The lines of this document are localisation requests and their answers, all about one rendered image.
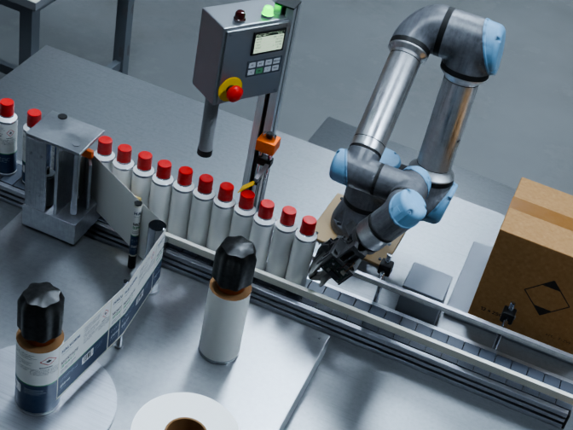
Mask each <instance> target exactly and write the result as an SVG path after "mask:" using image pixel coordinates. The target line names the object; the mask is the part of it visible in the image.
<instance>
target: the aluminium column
mask: <svg viewBox="0 0 573 430"><path fill-rule="evenodd" d="M301 2H302V1H300V0H277V1H276V2H275V7H274V13H276V14H278V15H282V14H284V15H285V17H287V18H288V19H289V21H291V24H290V28H289V33H288V37H287V41H286V50H285V54H284V59H283V63H282V68H281V76H280V81H279V85H278V90H277V92H274V93H269V94H265V95H261V96H258V101H257V106H256V111H255V115H254V120H253V125H252V134H251V139H250V143H249V149H248V153H247V158H246V167H245V171H244V177H243V181H242V186H243V185H245V184H247V183H249V182H251V181H253V180H254V177H255V173H256V169H257V164H256V160H257V157H258V155H259V151H257V150H256V149H255V147H256V142H257V139H258V138H259V136H260V135H261V134H262V133H263V132H264V131H272V132H273V133H274V134H275V132H276V127H277V123H278V118H279V114H280V110H281V102H282V97H283V93H284V89H285V84H286V79H287V71H288V67H289V62H290V58H291V53H292V46H293V41H294V37H295V32H296V28H297V24H298V16H299V11H300V7H301ZM263 178H264V174H263V176H262V179H261V180H260V181H259V183H258V187H257V192H256V196H255V201H254V206H255V207H256V210H257V211H256V213H257V212H258V203H259V199H260V195H261V190H262V186H263ZM242 186H241V187H242Z"/></svg>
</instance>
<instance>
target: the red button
mask: <svg viewBox="0 0 573 430"><path fill-rule="evenodd" d="M226 92H227V95H226V96H227V99H228V100H229V101H230V102H237V101H239V99H241V97H242V96H243V89H242V88H241V87H240V86H239V85H230V86H229V87H228V88H227V89H226Z"/></svg>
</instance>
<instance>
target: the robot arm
mask: <svg viewBox="0 0 573 430"><path fill-rule="evenodd" d="M505 40H506V29H505V27H504V26H503V25H502V24H500V23H497V22H495V21H492V20H491V19H489V18H483V17H481V16H478V15H474V14H470V13H467V12H465V11H462V10H459V9H455V8H452V7H450V6H448V5H445V4H432V5H428V6H425V7H424V8H421V9H418V10H416V11H415V12H413V13H412V14H411V15H410V16H408V17H407V18H406V19H405V20H404V21H403V22H402V23H401V24H400V25H399V26H398V28H397V29H396V30H395V31H394V33H393V35H392V37H391V41H390V42H389V45H388V48H389V50H390V54H389V55H388V58H387V60H386V62H385V65H384V67H383V70H382V72H381V74H380V75H379V79H378V81H377V84H376V85H375V87H374V90H373V93H372V95H371V97H370V99H369V102H368V104H367V107H366V109H365V111H364V114H363V115H362V119H361V121H360V123H359V125H358V127H357V129H356V133H355V135H354V137H353V139H352V141H351V144H350V146H349V148H348V149H343V148H340V149H339V150H338V151H337V152H336V154H335V155H334V157H333V161H332V164H331V166H330V171H329V176H330V178H331V179H332V180H334V181H336V182H337V183H341V184H343V185H345V186H346V188H345V192H344V197H343V199H342V200H341V201H340V202H339V204H338V205H337V206H336V208H335V209H334V211H333V214H332V217H331V227H332V229H333V231H334V232H335V234H336V235H337V238H335V239H332V238H330V239H329V240H328V241H325V242H323V243H322V244H321V245H320V247H319V248H318V250H317V253H316V255H315V258H314V259H313V261H312V264H311V266H310V269H309V279H310V280H312V281H320V284H319V287H322V286H323V285H325V284H326V283H327V281H328V280H329V279H331V278H332V279H333V280H334V281H335V282H336V283H338V285H339V284H341V283H342V282H344V281H346V280H347V279H348V278H350V277H351V276H353V275H354V273H355V272H356V269H357V267H358V265H359V264H360V263H361V261H362V259H364V258H365V257H366V256H367V254H374V253H376V252H377V251H379V250H380V249H381V248H383V247H384V246H386V245H388V246H390V245H391V242H392V241H394V240H395V239H396V238H397V237H399V236H400V235H402V234H403V233H405V232H406V231H407V230H409V229H411V228H413V227H414V226H415V225H417V224H418V223H419V222H420V221H425V222H427V223H430V224H437V223H439V222H440V220H441V219H442V217H443V214H444V213H445V211H446V209H447V207H448V205H449V203H450V201H451V200H452V198H453V196H454V193H455V191H456V190H457V188H458V184H457V183H455V182H454V172H453V171H452V169H451V167H452V165H453V162H454V157H455V155H456V152H457V149H458V147H459V144H460V139H461V137H462V134H463V131H464V129H465V126H466V122H467V120H468V117H469V114H470V112H471V109H472V104H473V102H474V99H475V96H476V94H477V91H478V86H479V85H480V84H482V83H484V82H486V81H487V80H488V78H489V75H490V76H491V75H496V73H497V71H498V69H499V66H500V63H501V57H502V54H503V49H504V45H505ZM429 54H432V55H435V56H438V57H440V58H442V61H441V64H440V67H441V69H442V71H443V73H444V75H443V80H442V83H441V85H440V88H439V91H438V94H437V99H436V101H435V104H434V108H433V110H432V113H431V117H430V120H429V124H428V126H427V129H426V132H425V137H424V140H423V142H422V145H421V148H420V153H419V156H418V158H417V159H415V160H412V161H411V162H410V163H409V166H405V165H403V164H401V159H400V156H399V155H398V154H396V152H395V151H393V150H391V149H388V148H386V145H387V143H388V141H389V138H390V136H391V133H392V131H393V129H394V126H395V124H396V121H397V119H398V116H399V114H400V112H401V110H402V106H403V104H404V102H405V100H406V98H407V96H408V93H409V90H410V88H411V86H412V83H413V81H414V78H415V76H416V73H417V72H418V70H419V67H420V64H423V63H425V62H426V61H427V59H428V57H429ZM320 268H322V270H321V271H318V270H319V269H320ZM347 276H348V277H347Z"/></svg>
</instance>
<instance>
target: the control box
mask: <svg viewBox="0 0 573 430"><path fill-rule="evenodd" d="M266 5H270V6H272V7H273V8H274V7H275V3H274V2H273V1H272V0H251V1H245V2H239V3H229V4H223V5H217V6H211V7H205V8H203V9H202V14H201V21H200V32H199V39H198V45H197V51H196V58H195V64H194V76H193V85H194V86H195V87H196V88H197V89H198V90H199V91H200V92H201V93H202V94H203V95H204V96H205V98H206V99H207V100H208V101H209V102H210V103H211V104H213V105H216V104H220V103H225V102H229V100H228V99H227V96H226V95H227V92H226V89H227V88H228V87H229V86H230V85H239V86H240V87H241V88H242V89H243V96H242V97H241V99H245V98H249V97H254V96H261V95H265V94H269V93H274V92H277V90H278V85H279V81H280V76H281V68H282V63H283V59H284V54H285V50H286V46H287V37H288V33H289V28H290V24H291V21H289V19H288V18H287V17H285V15H284V14H282V15H278V14H276V13H274V12H273V14H274V17H273V18H272V19H266V18H263V17H262V16H261V14H262V12H263V8H264V7H265V6H266ZM238 9H242V10H244V11H245V13H246V22H245V23H237V22H235V21H234V15H235V12H236V11H237V10H238ZM282 27H286V36H285V41H284V45H283V50H280V51H276V52H270V53H266V54H261V55H252V56H250V54H251V49H252V40H253V35H254V32H261V31H267V30H272V29H277V28H282ZM279 55H282V58H281V67H280V71H278V72H273V73H265V74H260V75H256V76H251V77H247V78H246V68H247V62H249V61H255V60H261V59H265V58H270V57H275V56H279Z"/></svg>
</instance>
